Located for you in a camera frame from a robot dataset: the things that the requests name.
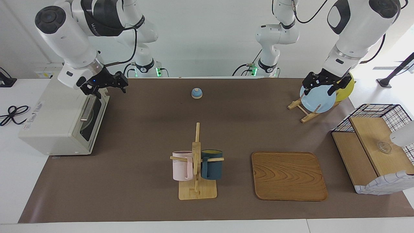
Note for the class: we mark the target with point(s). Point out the yellow plate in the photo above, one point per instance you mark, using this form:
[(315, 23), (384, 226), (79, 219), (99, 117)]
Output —
[(346, 92)]

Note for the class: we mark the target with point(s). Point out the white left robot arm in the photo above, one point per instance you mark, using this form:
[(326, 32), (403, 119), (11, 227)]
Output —
[(359, 32)]

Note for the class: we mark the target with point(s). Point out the wooden plate rack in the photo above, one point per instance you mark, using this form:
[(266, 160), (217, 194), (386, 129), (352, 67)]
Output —
[(309, 117)]

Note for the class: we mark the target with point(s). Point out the brown table mat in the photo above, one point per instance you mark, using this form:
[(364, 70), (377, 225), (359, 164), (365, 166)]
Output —
[(129, 194)]

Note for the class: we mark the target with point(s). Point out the pink mug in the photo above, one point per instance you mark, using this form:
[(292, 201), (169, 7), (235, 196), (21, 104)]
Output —
[(181, 168)]

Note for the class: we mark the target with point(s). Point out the black clamp base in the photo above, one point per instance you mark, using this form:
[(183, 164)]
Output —
[(6, 82)]

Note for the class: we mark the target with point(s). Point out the small clear glass piece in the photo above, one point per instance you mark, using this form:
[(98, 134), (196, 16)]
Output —
[(385, 147)]

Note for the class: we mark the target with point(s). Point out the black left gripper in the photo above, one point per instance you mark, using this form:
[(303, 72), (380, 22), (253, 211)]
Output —
[(326, 79)]

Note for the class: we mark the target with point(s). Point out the wooden mug rack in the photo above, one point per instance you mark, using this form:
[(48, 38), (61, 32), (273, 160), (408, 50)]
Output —
[(198, 193)]

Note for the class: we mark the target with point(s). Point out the dark teal mug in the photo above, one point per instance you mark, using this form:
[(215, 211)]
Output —
[(212, 168)]

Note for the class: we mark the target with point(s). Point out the white socket box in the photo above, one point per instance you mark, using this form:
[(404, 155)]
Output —
[(43, 74)]

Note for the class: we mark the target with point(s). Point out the white checked cloth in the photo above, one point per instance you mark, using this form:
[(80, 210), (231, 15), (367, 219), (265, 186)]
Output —
[(381, 186)]

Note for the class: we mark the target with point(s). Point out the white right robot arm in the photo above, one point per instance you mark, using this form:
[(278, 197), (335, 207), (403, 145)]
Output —
[(68, 35)]

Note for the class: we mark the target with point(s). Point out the brown wooden tray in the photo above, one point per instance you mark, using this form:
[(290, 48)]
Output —
[(288, 176)]

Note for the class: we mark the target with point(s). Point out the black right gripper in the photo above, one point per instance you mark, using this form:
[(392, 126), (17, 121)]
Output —
[(102, 79)]

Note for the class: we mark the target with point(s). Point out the toaster oven glass door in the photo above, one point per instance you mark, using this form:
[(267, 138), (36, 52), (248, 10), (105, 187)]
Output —
[(100, 110)]

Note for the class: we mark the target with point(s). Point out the light blue plate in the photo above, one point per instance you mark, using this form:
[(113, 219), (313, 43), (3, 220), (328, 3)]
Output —
[(320, 102)]

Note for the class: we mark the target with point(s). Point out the white rounded object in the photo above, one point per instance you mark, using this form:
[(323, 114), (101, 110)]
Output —
[(404, 136)]

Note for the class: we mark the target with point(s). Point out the cream toaster oven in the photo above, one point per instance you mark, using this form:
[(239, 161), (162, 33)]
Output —
[(51, 119)]

